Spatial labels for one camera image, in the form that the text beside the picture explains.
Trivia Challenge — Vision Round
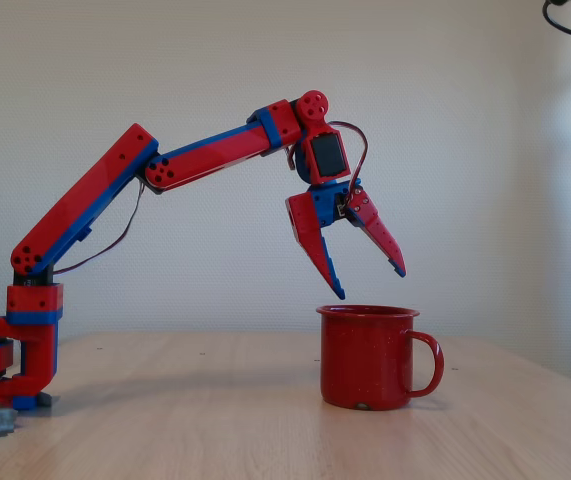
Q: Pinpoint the thin arm servo cable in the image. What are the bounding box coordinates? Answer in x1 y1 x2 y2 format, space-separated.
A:
52 180 145 275

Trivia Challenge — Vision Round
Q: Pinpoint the red enamel mug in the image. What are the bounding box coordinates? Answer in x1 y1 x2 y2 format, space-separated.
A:
314 304 446 412

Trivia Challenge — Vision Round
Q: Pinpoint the gripper servo cable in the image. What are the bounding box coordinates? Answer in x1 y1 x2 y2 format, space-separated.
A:
328 119 371 212

